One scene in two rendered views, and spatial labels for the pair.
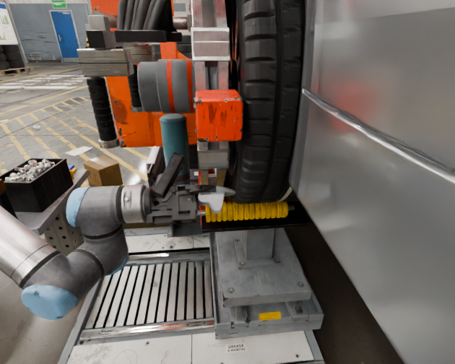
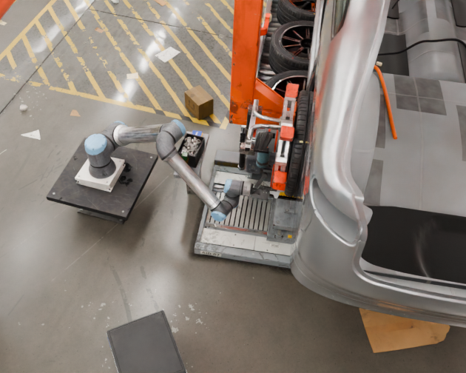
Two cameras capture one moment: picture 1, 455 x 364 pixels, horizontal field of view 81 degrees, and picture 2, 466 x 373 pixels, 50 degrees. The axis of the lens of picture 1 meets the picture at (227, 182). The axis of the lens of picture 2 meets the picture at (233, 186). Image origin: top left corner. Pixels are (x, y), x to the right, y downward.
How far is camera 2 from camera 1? 2.58 m
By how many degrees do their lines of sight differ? 25
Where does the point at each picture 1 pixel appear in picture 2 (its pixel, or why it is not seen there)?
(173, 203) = (260, 192)
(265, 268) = not seen: hidden behind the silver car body
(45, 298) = (220, 216)
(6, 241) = (208, 197)
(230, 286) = (277, 220)
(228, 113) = (281, 185)
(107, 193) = (238, 185)
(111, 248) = (235, 201)
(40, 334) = (182, 217)
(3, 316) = (161, 205)
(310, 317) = not seen: hidden behind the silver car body
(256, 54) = (292, 172)
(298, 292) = not seen: hidden behind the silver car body
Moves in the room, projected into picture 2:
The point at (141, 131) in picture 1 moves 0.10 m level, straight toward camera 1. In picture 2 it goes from (244, 118) to (245, 128)
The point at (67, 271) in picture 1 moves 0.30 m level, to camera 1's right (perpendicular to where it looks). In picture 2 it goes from (224, 208) to (271, 219)
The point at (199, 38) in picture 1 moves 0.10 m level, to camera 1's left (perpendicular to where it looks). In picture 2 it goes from (278, 160) to (261, 157)
